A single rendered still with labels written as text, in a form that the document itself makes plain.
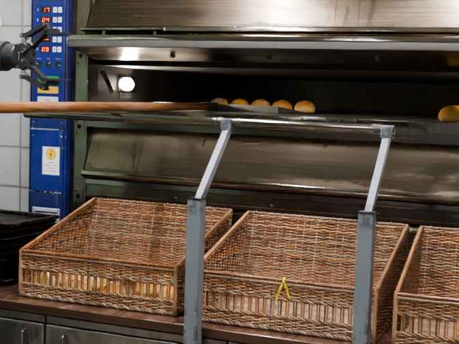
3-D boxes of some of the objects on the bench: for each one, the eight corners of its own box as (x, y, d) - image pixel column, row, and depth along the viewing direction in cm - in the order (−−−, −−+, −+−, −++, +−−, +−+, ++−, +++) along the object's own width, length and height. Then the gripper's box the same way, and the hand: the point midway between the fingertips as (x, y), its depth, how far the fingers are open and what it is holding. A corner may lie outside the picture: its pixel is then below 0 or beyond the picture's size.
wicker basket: (91, 269, 318) (92, 196, 316) (233, 286, 298) (235, 207, 296) (14, 296, 273) (16, 210, 270) (176, 318, 253) (179, 225, 251)
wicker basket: (243, 288, 296) (246, 209, 293) (407, 308, 276) (412, 222, 273) (185, 320, 251) (188, 226, 248) (377, 347, 230) (382, 245, 228)
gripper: (16, 16, 264) (76, 16, 256) (15, 97, 266) (74, 99, 258) (1, 13, 257) (62, 13, 249) (0, 96, 259) (61, 99, 251)
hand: (65, 56), depth 254 cm, fingers open, 13 cm apart
